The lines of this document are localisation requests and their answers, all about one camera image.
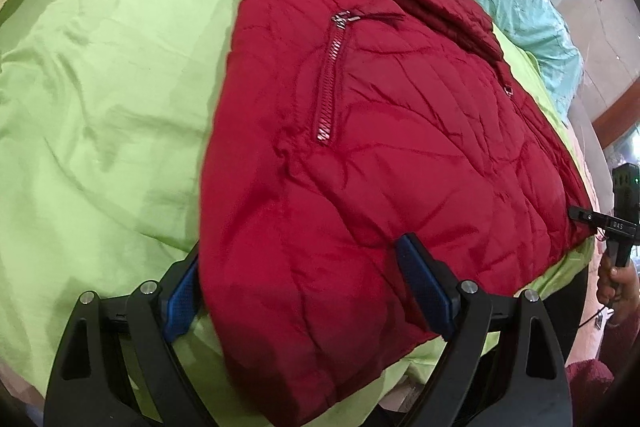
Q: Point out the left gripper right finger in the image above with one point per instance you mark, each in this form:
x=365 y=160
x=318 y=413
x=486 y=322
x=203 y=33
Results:
x=502 y=364

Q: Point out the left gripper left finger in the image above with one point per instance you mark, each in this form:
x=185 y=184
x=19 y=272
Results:
x=89 y=384

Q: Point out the red quilted down jacket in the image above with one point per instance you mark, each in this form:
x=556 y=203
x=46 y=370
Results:
x=342 y=125

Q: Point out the person's right hand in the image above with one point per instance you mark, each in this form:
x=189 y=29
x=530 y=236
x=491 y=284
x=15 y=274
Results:
x=618 y=289

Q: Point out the pink fuzzy right sleeve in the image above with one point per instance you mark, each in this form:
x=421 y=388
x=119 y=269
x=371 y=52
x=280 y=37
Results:
x=589 y=380

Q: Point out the light green bed quilt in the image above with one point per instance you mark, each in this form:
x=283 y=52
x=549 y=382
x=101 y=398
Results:
x=106 y=109

